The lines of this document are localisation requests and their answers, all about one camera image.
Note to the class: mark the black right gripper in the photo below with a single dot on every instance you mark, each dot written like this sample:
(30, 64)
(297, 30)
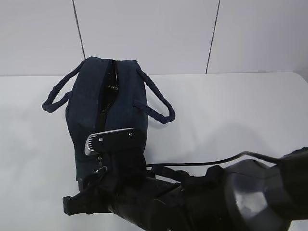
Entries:
(113, 182)

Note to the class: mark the navy blue lunch bag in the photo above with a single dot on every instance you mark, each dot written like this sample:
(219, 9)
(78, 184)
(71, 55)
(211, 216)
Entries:
(102, 95)

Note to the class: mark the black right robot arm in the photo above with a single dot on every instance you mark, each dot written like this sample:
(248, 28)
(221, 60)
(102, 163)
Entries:
(256, 194)

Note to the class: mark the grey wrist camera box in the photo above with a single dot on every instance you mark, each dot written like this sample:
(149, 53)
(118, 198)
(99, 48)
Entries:
(113, 141)

